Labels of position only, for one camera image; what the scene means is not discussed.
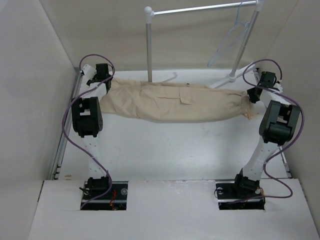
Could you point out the white clothes rack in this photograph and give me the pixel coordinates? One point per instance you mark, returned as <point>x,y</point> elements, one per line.
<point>188,37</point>

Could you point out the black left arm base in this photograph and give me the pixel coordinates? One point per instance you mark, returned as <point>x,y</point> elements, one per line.
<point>100,194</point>

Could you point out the beige trousers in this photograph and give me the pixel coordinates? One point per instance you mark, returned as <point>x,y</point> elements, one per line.
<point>174,102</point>

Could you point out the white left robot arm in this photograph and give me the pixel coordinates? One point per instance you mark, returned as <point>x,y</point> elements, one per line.
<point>87,122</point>

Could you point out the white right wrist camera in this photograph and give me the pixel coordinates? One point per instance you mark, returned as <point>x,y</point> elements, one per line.
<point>278,87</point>

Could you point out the light blue clothes hanger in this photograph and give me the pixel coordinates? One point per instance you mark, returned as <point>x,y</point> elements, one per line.
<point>234,35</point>

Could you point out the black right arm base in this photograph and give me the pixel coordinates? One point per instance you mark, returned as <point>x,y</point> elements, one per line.
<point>239,194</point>

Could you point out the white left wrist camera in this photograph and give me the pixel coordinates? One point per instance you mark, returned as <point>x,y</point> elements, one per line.
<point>88,71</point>

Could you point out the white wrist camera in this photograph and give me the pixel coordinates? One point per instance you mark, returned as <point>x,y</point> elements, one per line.
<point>278,87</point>
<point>88,71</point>

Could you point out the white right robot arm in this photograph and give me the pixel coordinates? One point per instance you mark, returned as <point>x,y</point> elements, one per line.
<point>277,127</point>

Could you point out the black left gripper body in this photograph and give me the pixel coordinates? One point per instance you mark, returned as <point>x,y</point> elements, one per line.
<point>90,80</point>

